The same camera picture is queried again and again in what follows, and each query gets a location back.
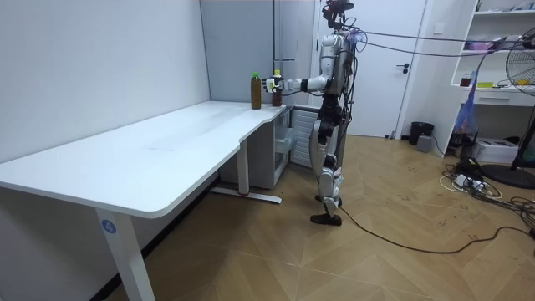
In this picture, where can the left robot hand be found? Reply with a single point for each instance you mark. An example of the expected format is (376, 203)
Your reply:
(269, 85)

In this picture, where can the yellow-capped brown drink bottle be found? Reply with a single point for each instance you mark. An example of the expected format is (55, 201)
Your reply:
(277, 98)

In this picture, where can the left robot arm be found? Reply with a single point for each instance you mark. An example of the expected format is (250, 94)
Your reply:
(315, 83)

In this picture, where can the green-capped brown drink bottle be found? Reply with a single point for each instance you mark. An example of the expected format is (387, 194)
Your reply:
(256, 94)

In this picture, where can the open fridge door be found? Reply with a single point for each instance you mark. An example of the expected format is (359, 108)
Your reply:
(303, 138)

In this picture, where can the robot body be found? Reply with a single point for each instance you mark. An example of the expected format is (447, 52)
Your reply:
(334, 58)

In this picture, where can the robot legs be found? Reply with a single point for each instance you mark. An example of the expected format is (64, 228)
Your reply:
(328, 180)

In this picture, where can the white room door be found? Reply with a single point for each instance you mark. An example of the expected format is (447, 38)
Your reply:
(384, 104)

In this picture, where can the white desk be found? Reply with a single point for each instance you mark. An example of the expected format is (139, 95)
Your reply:
(138, 154)

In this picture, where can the black waste bin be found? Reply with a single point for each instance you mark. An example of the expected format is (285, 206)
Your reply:
(420, 129)

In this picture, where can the small grey box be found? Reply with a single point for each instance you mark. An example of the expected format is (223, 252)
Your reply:
(424, 144)

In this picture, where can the blue plastic bag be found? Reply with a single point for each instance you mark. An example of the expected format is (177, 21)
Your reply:
(467, 113)

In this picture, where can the white power strip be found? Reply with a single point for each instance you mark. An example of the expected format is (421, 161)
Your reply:
(468, 182)

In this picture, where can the white shelf unit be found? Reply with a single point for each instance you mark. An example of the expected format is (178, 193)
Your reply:
(501, 98)

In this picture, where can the black standing fan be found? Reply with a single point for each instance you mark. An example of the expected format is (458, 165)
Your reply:
(524, 67)

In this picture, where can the white wall switch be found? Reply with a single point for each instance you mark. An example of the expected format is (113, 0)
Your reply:
(438, 28)

